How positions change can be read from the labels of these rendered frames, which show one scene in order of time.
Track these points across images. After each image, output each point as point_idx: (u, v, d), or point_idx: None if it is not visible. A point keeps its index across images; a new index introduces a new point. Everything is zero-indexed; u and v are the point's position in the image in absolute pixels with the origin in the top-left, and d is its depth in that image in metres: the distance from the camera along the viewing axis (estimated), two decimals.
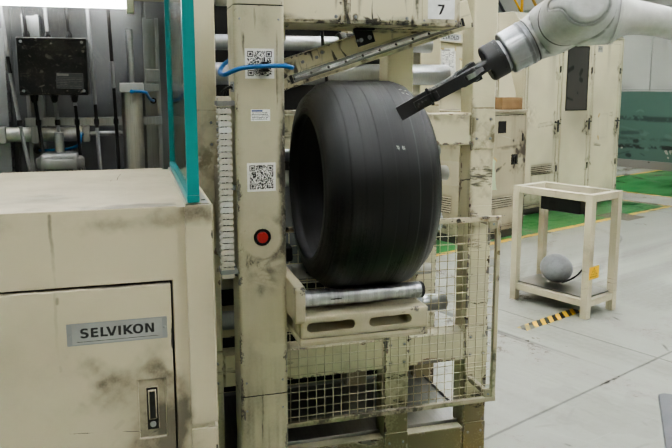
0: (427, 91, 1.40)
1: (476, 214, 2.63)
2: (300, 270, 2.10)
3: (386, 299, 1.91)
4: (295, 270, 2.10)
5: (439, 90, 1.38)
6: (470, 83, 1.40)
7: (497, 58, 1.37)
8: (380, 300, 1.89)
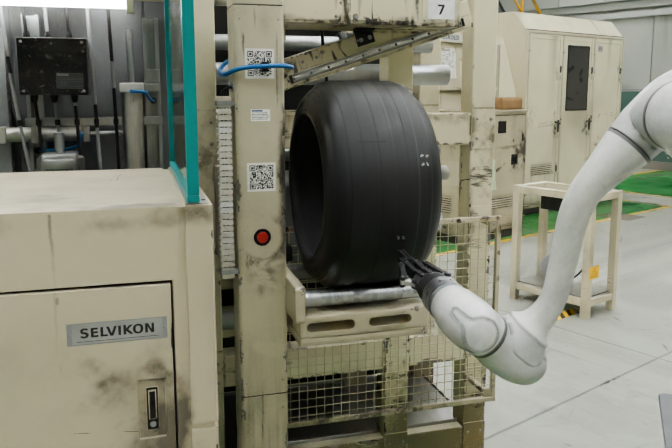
0: None
1: (476, 214, 2.63)
2: (298, 277, 2.13)
3: (386, 283, 1.91)
4: None
5: (429, 268, 1.70)
6: (431, 271, 1.63)
7: None
8: None
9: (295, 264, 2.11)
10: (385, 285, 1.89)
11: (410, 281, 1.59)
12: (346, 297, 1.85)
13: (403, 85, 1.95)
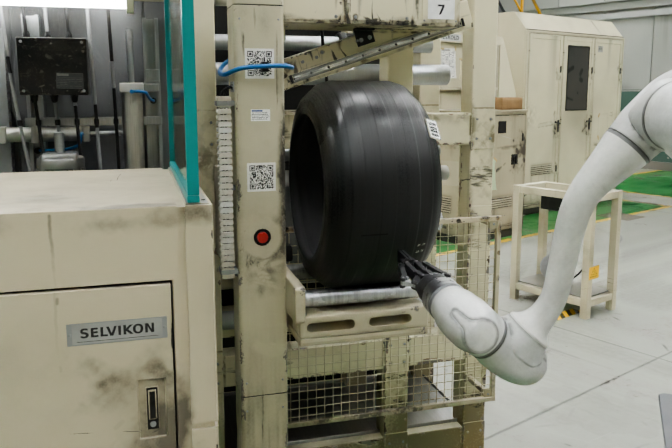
0: None
1: (476, 214, 2.63)
2: (297, 264, 2.13)
3: (389, 296, 1.88)
4: (292, 265, 2.13)
5: (429, 269, 1.70)
6: (431, 272, 1.63)
7: None
8: (381, 291, 1.88)
9: (296, 277, 2.10)
10: (385, 300, 1.89)
11: (410, 282, 1.60)
12: None
13: (430, 128, 1.78)
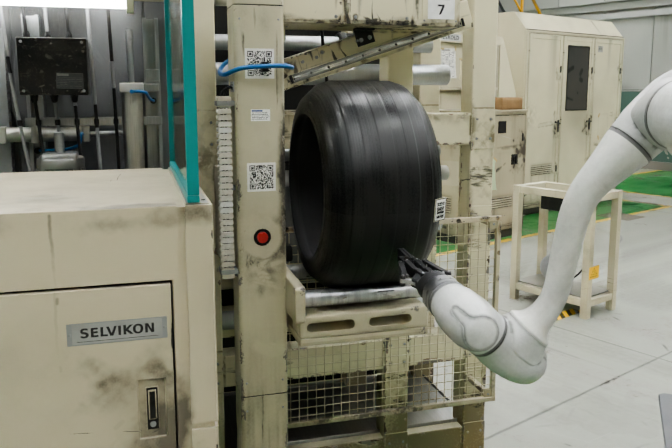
0: None
1: (476, 214, 2.63)
2: (300, 274, 2.10)
3: None
4: (295, 274, 2.10)
5: (429, 267, 1.69)
6: (432, 270, 1.62)
7: None
8: None
9: None
10: None
11: (410, 280, 1.59)
12: (343, 287, 1.87)
13: (437, 210, 1.76)
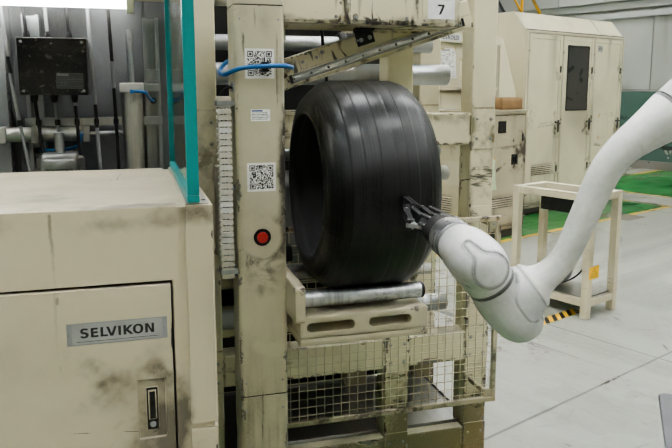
0: None
1: (476, 214, 2.63)
2: None
3: (389, 291, 1.88)
4: None
5: None
6: None
7: None
8: (380, 286, 1.89)
9: (296, 273, 2.10)
10: (386, 296, 1.88)
11: (416, 224, 1.54)
12: (344, 304, 1.87)
13: None
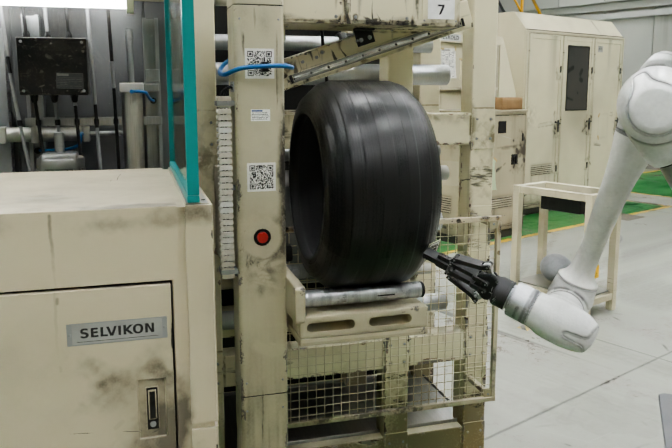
0: (453, 257, 1.77)
1: (476, 214, 2.63)
2: (300, 277, 2.11)
3: None
4: (295, 277, 2.10)
5: (461, 256, 1.74)
6: (478, 278, 1.72)
7: (508, 281, 1.69)
8: None
9: None
10: (381, 284, 1.91)
11: (481, 297, 1.75)
12: (344, 288, 1.86)
13: None
